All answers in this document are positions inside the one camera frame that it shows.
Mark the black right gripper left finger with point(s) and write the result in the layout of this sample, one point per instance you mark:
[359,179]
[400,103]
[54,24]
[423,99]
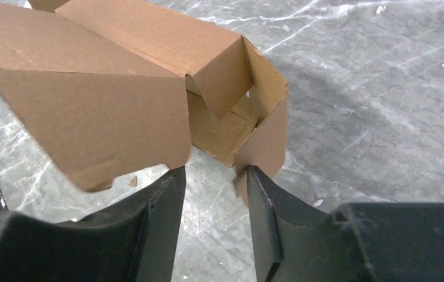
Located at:
[133,239]

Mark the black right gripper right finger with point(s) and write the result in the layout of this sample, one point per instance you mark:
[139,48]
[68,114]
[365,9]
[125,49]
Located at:
[377,241]

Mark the brown cardboard paper box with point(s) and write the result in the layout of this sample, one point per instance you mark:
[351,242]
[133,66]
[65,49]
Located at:
[107,88]

